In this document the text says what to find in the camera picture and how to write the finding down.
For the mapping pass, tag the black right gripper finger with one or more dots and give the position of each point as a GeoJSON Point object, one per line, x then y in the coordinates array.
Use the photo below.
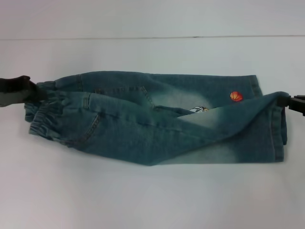
{"type": "Point", "coordinates": [284, 101]}

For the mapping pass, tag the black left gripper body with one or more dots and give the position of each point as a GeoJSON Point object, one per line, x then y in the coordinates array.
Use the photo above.
{"type": "Point", "coordinates": [14, 91]}

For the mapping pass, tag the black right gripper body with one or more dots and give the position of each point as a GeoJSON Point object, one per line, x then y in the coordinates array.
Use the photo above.
{"type": "Point", "coordinates": [297, 103]}

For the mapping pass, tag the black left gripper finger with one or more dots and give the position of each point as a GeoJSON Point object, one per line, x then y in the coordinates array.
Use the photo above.
{"type": "Point", "coordinates": [37, 93]}

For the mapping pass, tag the blue denim shorts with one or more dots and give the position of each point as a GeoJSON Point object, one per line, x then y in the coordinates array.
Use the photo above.
{"type": "Point", "coordinates": [143, 133]}

